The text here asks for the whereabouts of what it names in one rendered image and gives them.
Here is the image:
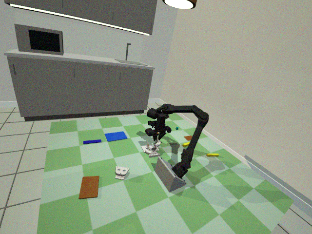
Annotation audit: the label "blue flat rectangular plate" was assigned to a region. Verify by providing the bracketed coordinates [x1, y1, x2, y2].
[105, 132, 127, 142]

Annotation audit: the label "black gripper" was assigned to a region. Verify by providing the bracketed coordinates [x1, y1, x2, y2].
[145, 121, 172, 141]

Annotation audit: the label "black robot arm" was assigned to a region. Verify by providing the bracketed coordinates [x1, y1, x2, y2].
[147, 104, 209, 179]

